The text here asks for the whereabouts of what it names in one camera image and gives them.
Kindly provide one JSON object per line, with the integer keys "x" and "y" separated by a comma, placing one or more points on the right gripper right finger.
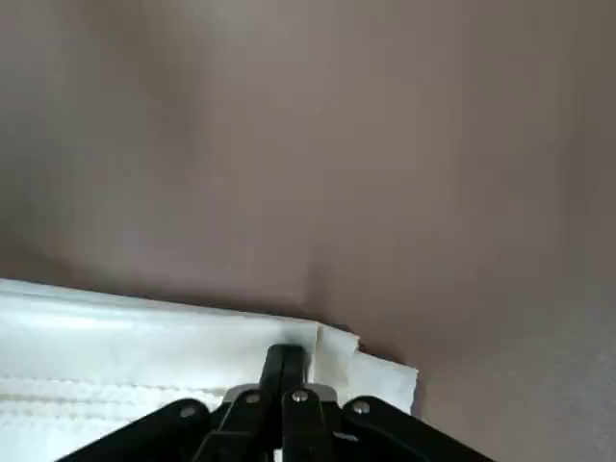
{"x": 305, "y": 423}

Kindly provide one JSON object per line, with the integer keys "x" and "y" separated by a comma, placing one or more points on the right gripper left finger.
{"x": 240, "y": 423}

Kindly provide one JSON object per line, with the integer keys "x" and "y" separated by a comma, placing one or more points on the beige tablecloth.
{"x": 120, "y": 337}

